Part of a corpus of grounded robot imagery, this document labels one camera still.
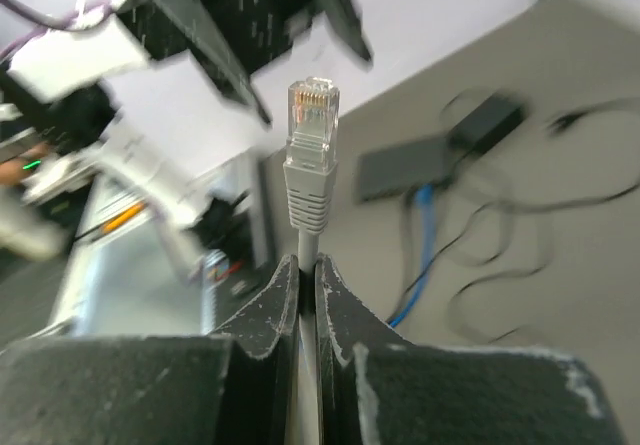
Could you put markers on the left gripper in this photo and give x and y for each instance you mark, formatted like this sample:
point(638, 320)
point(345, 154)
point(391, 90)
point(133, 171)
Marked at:
point(256, 32)

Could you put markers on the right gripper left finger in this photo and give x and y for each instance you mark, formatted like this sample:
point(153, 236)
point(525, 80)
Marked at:
point(234, 386)

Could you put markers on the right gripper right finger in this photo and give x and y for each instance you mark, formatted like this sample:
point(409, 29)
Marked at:
point(378, 388)

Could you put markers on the black network switch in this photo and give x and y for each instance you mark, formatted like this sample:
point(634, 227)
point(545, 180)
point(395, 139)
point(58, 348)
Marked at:
point(403, 167)

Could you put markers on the black power adapter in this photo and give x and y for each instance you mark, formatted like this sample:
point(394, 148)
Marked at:
point(488, 124)

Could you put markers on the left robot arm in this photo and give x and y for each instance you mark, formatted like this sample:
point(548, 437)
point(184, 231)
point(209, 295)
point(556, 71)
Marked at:
point(75, 123)

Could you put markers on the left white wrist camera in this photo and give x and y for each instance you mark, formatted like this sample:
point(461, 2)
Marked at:
point(54, 63)

